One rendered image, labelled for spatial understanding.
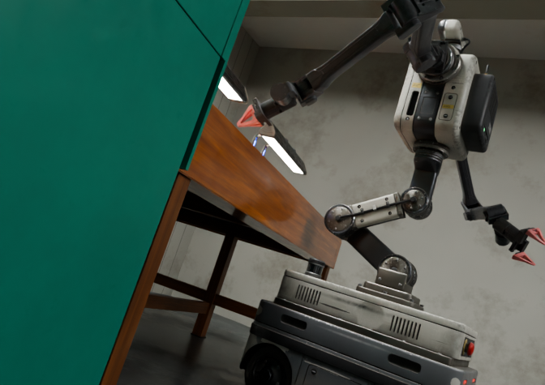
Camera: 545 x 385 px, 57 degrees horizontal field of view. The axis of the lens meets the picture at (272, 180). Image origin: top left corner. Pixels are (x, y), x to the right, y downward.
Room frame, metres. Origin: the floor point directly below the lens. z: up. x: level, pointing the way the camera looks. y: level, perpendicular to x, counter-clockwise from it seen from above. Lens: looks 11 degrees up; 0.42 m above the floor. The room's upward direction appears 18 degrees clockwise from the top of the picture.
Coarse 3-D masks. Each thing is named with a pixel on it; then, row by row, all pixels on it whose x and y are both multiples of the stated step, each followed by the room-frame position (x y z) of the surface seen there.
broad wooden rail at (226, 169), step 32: (224, 128) 1.23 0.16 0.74; (192, 160) 1.15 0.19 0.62; (224, 160) 1.28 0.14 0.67; (256, 160) 1.46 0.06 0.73; (192, 192) 1.42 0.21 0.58; (224, 192) 1.34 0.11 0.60; (256, 192) 1.53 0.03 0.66; (288, 192) 1.78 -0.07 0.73; (256, 224) 1.71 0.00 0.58; (288, 224) 1.88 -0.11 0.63; (320, 224) 2.28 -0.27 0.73; (320, 256) 2.45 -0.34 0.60
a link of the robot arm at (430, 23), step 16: (400, 0) 1.23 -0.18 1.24; (416, 0) 1.23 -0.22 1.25; (432, 0) 1.24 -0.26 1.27; (400, 16) 1.25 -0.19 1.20; (416, 16) 1.23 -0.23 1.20; (432, 16) 1.26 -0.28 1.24; (416, 32) 1.40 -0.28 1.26; (432, 32) 1.41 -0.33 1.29; (416, 48) 1.50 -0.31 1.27; (416, 64) 1.59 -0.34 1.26; (432, 64) 1.61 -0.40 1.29
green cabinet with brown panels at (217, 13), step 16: (176, 0) 0.85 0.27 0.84; (192, 0) 0.89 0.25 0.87; (208, 0) 0.93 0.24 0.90; (224, 0) 0.98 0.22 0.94; (240, 0) 1.03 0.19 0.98; (192, 16) 0.91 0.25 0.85; (208, 16) 0.95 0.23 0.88; (224, 16) 1.00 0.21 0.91; (240, 16) 1.05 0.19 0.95; (208, 32) 0.97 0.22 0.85; (224, 32) 1.02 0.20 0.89; (224, 48) 1.04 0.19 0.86
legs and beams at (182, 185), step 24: (168, 216) 1.15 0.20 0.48; (192, 216) 3.02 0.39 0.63; (216, 216) 2.02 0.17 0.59; (168, 240) 1.18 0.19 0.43; (264, 240) 2.83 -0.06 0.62; (144, 264) 1.13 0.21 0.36; (216, 264) 2.91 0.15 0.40; (144, 288) 1.16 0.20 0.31; (192, 288) 2.96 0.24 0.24; (216, 288) 2.90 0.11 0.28; (192, 312) 2.74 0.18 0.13; (240, 312) 2.84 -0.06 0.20; (120, 336) 1.14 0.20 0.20; (120, 360) 1.17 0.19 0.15
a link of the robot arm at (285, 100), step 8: (296, 80) 1.51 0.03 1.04; (272, 88) 1.46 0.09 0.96; (280, 88) 1.45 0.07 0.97; (288, 88) 1.44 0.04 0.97; (272, 96) 1.46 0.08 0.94; (280, 96) 1.45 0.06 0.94; (288, 96) 1.46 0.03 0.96; (296, 96) 1.48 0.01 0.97; (312, 96) 1.50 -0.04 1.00; (280, 104) 1.49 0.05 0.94; (304, 104) 1.52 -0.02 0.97
